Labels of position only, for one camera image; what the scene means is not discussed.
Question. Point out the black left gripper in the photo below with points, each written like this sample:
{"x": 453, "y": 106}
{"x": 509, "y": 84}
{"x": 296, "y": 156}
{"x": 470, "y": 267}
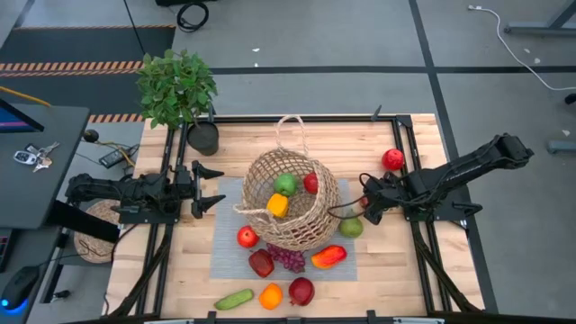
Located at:
{"x": 184, "y": 193}

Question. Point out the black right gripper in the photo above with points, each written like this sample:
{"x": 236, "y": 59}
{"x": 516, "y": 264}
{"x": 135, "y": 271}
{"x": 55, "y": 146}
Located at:
{"x": 382, "y": 191}

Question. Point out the green pear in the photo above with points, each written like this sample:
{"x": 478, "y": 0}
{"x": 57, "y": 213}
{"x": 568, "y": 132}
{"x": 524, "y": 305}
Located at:
{"x": 351, "y": 227}

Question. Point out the red plastic apple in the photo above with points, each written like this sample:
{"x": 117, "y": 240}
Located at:
{"x": 248, "y": 237}
{"x": 393, "y": 159}
{"x": 311, "y": 183}

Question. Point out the yellow bell pepper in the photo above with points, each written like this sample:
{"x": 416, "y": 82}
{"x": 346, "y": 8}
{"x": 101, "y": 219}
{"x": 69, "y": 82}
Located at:
{"x": 277, "y": 205}

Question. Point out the green plastic apple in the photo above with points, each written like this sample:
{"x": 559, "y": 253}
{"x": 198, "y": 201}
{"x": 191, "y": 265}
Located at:
{"x": 285, "y": 184}

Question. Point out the speckled red pomegranate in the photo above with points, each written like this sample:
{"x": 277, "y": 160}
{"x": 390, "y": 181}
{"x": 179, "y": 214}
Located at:
{"x": 301, "y": 291}

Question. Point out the orange plastic orange fruit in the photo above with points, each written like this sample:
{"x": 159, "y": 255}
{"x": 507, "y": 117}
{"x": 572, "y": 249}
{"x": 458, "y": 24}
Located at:
{"x": 271, "y": 297}

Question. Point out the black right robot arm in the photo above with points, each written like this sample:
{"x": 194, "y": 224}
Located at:
{"x": 450, "y": 173}

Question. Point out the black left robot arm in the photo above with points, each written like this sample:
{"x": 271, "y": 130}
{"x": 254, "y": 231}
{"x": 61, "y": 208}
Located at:
{"x": 135, "y": 191}

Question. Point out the black plant pot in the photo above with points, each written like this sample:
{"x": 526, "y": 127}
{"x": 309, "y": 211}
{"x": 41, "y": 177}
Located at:
{"x": 203, "y": 139}

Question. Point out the grey woven placemat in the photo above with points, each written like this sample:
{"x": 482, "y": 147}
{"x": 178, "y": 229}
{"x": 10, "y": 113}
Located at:
{"x": 225, "y": 252}

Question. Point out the dark red peach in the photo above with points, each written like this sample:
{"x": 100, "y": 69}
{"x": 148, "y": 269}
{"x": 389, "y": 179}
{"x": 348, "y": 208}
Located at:
{"x": 261, "y": 263}

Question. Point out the black power adapter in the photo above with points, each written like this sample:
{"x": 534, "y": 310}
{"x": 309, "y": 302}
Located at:
{"x": 118, "y": 156}

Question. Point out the purple grape bunch with leaf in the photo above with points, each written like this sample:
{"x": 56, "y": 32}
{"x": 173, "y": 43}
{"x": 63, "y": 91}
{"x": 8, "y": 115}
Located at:
{"x": 288, "y": 257}

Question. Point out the green leafy artificial plant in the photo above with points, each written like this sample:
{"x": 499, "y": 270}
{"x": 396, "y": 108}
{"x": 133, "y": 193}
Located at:
{"x": 175, "y": 85}

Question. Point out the green cucumber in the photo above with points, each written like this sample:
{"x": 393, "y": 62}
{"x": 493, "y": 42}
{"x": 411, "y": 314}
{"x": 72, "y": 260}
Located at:
{"x": 234, "y": 299}

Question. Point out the round woven mat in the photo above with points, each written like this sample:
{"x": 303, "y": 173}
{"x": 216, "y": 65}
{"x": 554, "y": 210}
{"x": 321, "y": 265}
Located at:
{"x": 94, "y": 252}

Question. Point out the black desk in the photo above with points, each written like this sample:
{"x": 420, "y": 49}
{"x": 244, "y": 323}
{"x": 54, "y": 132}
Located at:
{"x": 45, "y": 180}

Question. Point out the key bunch with fob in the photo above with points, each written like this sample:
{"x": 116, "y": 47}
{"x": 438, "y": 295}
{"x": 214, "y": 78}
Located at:
{"x": 38, "y": 156}

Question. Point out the hazard-striped black floor mat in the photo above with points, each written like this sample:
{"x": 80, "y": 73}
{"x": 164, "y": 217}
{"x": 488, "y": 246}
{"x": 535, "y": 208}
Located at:
{"x": 81, "y": 45}

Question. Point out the computer monitor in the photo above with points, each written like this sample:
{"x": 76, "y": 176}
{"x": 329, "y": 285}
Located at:
{"x": 15, "y": 120}

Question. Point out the black computer mouse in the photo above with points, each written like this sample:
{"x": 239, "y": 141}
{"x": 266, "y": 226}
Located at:
{"x": 19, "y": 288}

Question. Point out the black aluminium table frame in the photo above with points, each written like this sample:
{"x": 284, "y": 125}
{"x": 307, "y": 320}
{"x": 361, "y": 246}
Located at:
{"x": 315, "y": 119}

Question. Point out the grey desk leg frame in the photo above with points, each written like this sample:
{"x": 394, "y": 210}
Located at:
{"x": 540, "y": 29}

